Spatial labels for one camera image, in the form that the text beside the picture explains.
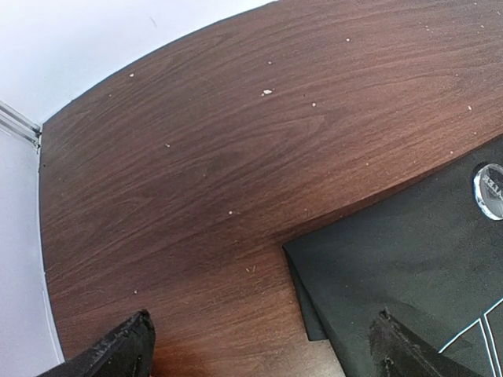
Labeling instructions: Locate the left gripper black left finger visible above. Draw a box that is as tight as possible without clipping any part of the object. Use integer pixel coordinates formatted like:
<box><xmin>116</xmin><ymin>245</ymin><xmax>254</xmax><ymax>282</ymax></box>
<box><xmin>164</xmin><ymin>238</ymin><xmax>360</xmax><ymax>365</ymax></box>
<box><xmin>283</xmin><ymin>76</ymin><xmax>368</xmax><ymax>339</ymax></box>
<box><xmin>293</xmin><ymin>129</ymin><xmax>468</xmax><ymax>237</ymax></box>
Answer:
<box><xmin>39</xmin><ymin>309</ymin><xmax>156</xmax><ymax>377</ymax></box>

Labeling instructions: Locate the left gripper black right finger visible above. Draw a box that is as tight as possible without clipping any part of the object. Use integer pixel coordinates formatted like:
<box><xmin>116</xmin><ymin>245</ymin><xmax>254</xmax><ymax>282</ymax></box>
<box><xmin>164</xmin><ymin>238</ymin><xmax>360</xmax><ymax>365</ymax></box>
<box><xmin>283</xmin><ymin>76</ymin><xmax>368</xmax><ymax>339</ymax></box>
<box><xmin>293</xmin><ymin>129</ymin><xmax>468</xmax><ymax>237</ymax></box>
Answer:
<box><xmin>369</xmin><ymin>308</ymin><xmax>479</xmax><ymax>376</ymax></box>

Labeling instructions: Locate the clear round dealer button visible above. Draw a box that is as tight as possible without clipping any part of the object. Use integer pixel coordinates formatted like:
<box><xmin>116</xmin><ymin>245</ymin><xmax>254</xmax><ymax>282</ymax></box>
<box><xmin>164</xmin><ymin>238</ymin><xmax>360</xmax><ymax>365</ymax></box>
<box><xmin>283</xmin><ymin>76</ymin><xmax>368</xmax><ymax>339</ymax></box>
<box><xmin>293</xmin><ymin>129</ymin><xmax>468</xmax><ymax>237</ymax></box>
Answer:
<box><xmin>473</xmin><ymin>163</ymin><xmax>503</xmax><ymax>221</ymax></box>

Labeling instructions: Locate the black poker cloth mat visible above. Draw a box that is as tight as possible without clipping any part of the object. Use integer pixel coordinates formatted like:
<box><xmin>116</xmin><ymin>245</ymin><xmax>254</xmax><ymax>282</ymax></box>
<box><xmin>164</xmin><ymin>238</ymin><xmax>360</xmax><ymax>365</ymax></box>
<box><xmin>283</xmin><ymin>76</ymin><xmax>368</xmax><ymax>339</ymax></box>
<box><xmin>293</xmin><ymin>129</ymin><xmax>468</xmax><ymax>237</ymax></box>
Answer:
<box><xmin>283</xmin><ymin>137</ymin><xmax>502</xmax><ymax>376</ymax></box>

